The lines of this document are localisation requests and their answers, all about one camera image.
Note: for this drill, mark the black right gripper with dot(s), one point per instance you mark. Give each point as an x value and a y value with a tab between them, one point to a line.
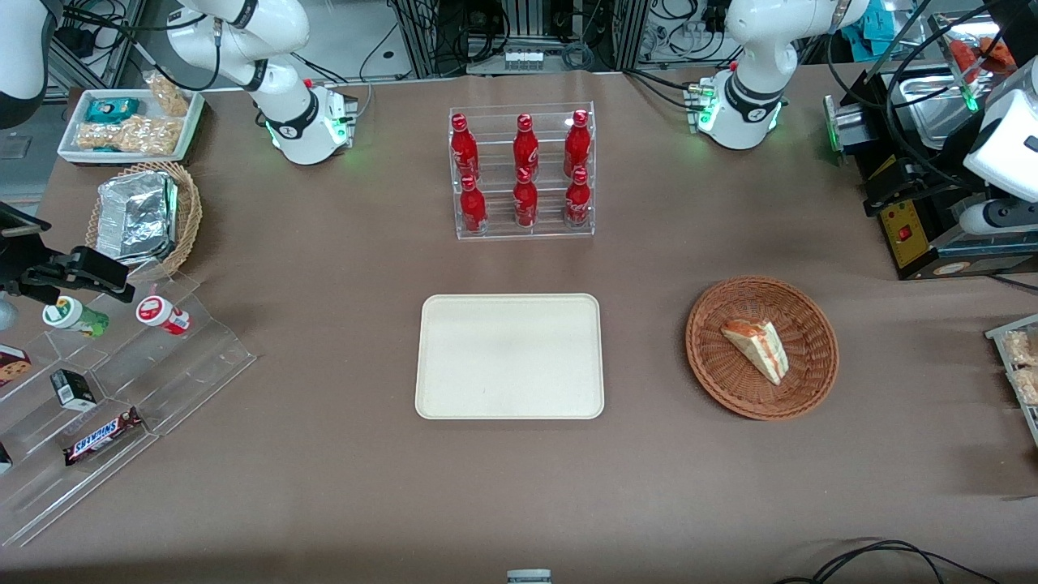
32	266

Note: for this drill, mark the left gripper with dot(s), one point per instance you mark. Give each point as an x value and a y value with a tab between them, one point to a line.
932	174

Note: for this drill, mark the triangular sandwich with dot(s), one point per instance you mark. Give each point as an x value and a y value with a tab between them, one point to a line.
758	349

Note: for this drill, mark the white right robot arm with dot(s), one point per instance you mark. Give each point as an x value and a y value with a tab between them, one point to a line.
243	32

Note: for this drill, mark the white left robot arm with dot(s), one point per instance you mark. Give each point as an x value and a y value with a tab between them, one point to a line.
750	49

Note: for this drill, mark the light oval wicker basket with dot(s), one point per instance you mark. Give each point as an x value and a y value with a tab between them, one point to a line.
188	219

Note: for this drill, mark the white rectangular snack tray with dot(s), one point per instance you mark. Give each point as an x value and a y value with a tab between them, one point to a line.
186	130

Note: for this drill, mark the brown round wicker basket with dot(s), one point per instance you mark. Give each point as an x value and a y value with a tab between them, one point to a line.
730	385

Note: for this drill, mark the cream rectangular tray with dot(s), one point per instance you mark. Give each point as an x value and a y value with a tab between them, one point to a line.
509	357

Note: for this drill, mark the silver foil wrapped package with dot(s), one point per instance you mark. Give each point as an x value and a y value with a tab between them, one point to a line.
136	215

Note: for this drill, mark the steel food pan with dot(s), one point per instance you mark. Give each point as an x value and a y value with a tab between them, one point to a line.
932	89

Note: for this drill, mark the orange fried food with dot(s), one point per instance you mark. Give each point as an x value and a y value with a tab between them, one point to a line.
969	57

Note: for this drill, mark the small black carton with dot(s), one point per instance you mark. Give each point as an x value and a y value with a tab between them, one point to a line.
75	389

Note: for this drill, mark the cookie box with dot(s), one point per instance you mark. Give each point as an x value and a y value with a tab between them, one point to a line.
12	365

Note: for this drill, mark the clear acrylic stepped display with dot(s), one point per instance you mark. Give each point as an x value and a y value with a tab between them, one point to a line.
186	365

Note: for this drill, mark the black food warmer appliance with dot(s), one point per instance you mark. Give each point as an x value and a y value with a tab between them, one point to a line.
908	239

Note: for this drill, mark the large clear nut packet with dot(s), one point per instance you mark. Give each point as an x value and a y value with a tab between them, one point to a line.
130	136

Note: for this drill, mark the Snickers chocolate bar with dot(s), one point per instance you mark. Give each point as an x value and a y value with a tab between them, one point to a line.
101	436

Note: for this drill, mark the teal snack packet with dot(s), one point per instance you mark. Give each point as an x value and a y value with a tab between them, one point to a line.
112	109

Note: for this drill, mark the small clear nut packet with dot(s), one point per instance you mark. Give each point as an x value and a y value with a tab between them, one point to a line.
169	96

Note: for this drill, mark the clear bagged snacks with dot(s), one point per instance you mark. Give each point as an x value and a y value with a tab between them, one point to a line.
1023	365

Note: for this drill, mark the red cola bottle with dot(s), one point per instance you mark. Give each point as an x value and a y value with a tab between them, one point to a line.
576	146
525	150
464	150
473	209
577	203
525	203

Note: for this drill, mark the clear acrylic bottle rack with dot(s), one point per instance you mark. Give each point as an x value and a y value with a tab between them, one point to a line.
495	231

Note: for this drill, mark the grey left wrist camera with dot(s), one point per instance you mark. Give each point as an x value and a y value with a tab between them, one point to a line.
977	217

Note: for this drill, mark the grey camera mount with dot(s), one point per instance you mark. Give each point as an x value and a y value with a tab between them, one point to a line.
529	577

